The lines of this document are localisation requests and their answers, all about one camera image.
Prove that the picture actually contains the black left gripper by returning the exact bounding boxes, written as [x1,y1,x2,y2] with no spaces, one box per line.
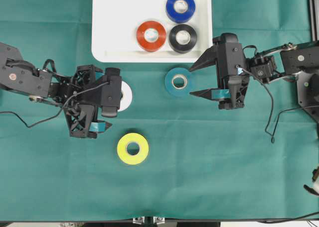
[49,64,112,139]

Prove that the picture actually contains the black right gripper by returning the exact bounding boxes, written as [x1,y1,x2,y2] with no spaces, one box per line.
[189,46,249,110]

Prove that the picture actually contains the white tape roll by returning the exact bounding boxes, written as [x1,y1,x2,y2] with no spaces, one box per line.
[118,81,133,112]

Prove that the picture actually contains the black tape roll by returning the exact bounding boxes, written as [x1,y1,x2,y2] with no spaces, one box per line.
[168,24,197,54]

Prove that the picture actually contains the red tape roll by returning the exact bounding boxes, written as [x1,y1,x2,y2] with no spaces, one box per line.
[136,20,166,52]

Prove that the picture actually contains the blue tape roll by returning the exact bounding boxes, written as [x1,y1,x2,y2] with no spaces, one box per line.
[165,0,196,23]

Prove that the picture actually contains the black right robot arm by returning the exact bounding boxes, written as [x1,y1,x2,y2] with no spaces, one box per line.
[190,33,319,121]

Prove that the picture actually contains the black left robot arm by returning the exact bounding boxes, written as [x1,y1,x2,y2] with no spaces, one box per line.
[0,43,111,139]

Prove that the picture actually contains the yellow tape roll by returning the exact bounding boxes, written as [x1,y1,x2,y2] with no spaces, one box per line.
[117,133,149,165]

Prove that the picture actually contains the green tape roll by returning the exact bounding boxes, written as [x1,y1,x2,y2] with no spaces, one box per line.
[164,68,195,97]

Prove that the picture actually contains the white plastic tray case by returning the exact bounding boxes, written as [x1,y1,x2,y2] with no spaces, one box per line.
[91,0,213,63]

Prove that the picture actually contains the green table cloth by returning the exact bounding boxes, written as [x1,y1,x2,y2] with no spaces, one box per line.
[0,0,319,222]

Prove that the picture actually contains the white black object right edge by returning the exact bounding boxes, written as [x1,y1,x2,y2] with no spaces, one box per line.
[304,167,319,196]

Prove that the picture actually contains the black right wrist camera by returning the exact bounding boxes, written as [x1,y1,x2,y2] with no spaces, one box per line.
[213,33,246,88]

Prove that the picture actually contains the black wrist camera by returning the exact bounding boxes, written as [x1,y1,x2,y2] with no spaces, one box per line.
[101,68,122,117]
[213,33,246,88]

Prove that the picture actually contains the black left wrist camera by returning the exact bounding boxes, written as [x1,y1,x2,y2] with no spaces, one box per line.
[101,68,122,117]

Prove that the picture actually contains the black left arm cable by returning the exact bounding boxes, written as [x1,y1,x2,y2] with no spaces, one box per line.
[0,81,110,128]

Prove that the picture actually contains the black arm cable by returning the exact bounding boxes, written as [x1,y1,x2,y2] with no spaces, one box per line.
[236,45,319,144]
[0,81,110,128]

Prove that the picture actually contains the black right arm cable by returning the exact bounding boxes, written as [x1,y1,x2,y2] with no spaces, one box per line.
[236,45,319,144]

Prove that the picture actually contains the metal table bracket left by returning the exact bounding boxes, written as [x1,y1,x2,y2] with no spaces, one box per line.
[133,217,145,225]

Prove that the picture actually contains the metal table bracket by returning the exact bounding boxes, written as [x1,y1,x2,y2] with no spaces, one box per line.
[133,217,145,225]
[153,217,165,225]

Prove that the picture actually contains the metal table bracket right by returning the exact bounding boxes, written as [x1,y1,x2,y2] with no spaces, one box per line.
[153,217,165,225]

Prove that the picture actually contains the aluminium frame rail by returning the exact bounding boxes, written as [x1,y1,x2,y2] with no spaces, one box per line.
[309,0,319,41]

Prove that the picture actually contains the black cable bottom right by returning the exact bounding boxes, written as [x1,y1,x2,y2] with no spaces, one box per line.
[256,213,319,224]

